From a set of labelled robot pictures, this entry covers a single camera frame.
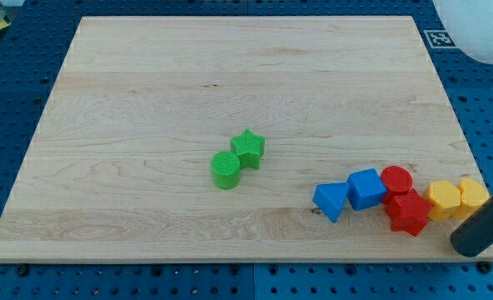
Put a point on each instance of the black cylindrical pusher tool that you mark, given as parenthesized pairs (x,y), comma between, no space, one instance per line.
(475,234)

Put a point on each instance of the red star block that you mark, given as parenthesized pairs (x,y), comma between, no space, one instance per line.
(408,212)

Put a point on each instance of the red cylinder block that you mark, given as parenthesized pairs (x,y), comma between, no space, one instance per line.
(397,181)

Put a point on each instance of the yellow hexagon block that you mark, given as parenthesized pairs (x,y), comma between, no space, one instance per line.
(445,199)

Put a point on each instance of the blue cube block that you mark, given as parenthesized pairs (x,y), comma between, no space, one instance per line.
(366,189)

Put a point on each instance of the blue triangle block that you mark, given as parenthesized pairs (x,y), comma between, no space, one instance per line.
(330,198)

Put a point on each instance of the black white fiducial marker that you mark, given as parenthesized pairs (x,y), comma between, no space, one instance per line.
(439,39)

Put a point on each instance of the green star block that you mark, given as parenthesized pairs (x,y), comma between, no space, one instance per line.
(249,148)

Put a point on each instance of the green cylinder block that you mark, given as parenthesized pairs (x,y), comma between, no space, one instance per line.
(225,168)

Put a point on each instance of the wooden board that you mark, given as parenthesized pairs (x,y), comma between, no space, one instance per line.
(119,167)

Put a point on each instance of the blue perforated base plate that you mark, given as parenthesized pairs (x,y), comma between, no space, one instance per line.
(31,53)

